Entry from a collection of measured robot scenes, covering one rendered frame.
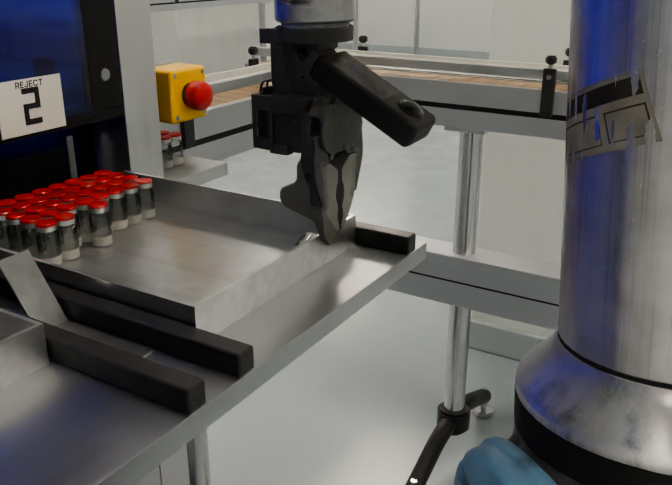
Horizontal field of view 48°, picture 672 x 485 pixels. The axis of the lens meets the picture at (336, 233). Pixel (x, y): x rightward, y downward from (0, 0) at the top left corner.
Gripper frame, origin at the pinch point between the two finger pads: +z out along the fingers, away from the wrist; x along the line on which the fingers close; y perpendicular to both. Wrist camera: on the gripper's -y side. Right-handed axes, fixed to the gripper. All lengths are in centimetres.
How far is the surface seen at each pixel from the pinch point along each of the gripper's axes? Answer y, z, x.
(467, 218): 19, 28, -86
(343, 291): -3.8, 3.6, 5.0
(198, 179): 34.9, 4.3, -19.0
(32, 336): 8.8, 0.5, 29.2
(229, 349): -4.0, 1.5, 21.9
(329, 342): 77, 91, -122
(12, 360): 8.8, 1.6, 31.1
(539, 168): 21, 30, -143
